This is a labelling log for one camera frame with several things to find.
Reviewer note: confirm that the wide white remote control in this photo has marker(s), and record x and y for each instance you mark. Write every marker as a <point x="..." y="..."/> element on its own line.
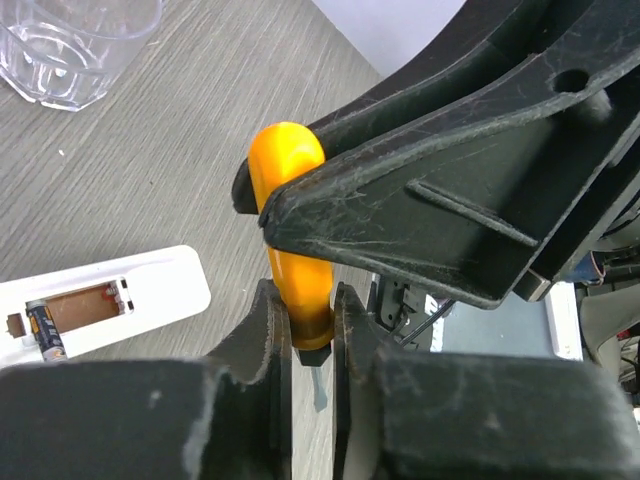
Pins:
<point x="103" y="303"/>

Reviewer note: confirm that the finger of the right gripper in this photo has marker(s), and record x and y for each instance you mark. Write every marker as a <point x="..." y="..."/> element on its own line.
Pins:
<point x="520" y="177"/>
<point x="482" y="42"/>

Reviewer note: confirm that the clear plastic cup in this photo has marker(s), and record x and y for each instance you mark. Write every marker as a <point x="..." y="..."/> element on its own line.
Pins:
<point x="66" y="55"/>

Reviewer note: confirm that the orange handled screwdriver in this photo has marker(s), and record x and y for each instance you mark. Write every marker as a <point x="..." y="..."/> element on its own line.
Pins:
<point x="278" y="155"/>

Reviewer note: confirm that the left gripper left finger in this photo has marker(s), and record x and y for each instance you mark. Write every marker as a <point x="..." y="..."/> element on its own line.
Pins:
<point x="226" y="415"/>

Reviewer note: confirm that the dark battery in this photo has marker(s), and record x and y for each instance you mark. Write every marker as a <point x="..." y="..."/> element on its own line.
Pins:
<point x="45" y="331"/>

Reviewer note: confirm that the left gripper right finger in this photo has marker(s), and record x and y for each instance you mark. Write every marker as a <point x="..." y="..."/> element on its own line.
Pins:
<point x="403" y="414"/>

